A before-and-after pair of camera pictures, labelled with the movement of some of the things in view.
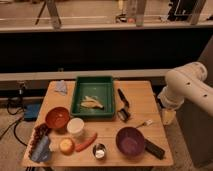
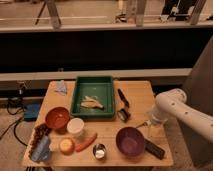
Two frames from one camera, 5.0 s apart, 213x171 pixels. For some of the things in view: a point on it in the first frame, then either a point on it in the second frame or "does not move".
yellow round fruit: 66,146 does not move
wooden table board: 135,137 does not move
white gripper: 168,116 -> 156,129
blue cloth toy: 41,151 does not move
